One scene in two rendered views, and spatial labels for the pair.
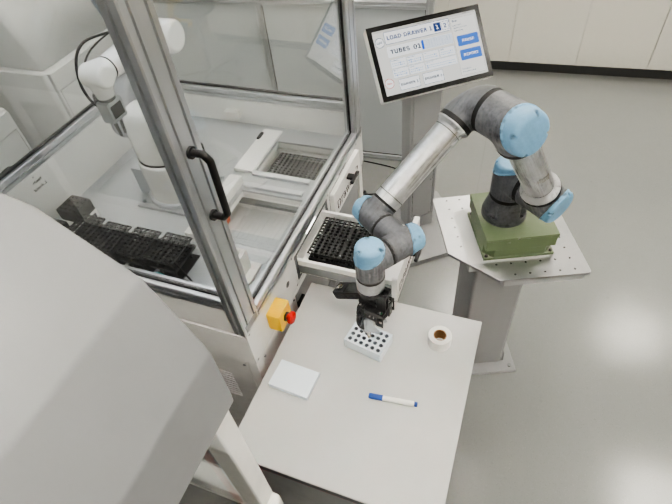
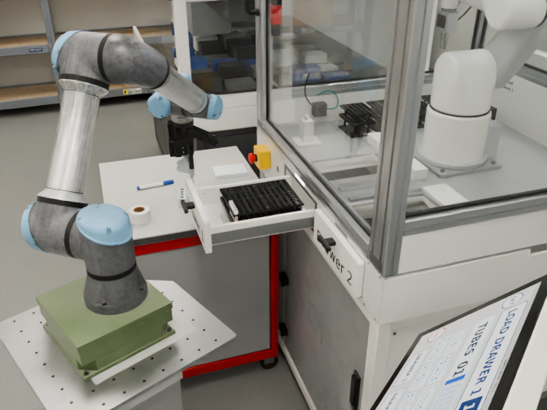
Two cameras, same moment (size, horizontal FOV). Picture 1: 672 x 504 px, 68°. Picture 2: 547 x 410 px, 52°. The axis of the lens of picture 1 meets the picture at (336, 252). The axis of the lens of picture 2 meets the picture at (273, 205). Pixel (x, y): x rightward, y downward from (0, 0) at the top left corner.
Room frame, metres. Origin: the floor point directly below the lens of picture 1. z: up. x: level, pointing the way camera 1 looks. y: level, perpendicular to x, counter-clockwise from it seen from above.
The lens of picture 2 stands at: (2.30, -1.07, 1.73)
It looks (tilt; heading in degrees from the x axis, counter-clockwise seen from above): 29 degrees down; 136
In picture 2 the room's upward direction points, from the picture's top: straight up
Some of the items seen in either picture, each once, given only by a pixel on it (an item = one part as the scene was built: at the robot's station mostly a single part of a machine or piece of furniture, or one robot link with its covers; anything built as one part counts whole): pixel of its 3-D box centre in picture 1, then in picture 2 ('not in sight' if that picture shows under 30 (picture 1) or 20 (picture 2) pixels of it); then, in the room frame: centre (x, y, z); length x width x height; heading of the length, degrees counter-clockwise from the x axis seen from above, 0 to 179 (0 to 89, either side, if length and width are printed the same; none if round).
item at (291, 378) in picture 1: (294, 379); (229, 171); (0.74, 0.17, 0.77); 0.13 x 0.09 x 0.02; 61
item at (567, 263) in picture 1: (502, 243); (116, 347); (1.24, -0.62, 0.70); 0.45 x 0.44 x 0.12; 88
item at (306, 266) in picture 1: (345, 246); (263, 206); (1.16, -0.04, 0.86); 0.40 x 0.26 x 0.06; 65
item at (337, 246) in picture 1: (348, 246); (260, 204); (1.16, -0.04, 0.87); 0.22 x 0.18 x 0.06; 65
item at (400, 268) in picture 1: (406, 257); (198, 213); (1.07, -0.22, 0.87); 0.29 x 0.02 x 0.11; 155
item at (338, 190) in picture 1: (345, 182); (336, 250); (1.49, -0.07, 0.87); 0.29 x 0.02 x 0.11; 155
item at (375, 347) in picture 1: (368, 340); (195, 196); (0.84, -0.07, 0.78); 0.12 x 0.08 x 0.04; 54
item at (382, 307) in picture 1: (374, 301); (181, 137); (0.81, -0.09, 1.00); 0.09 x 0.08 x 0.12; 54
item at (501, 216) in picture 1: (505, 202); (113, 278); (1.24, -0.60, 0.91); 0.15 x 0.15 x 0.10
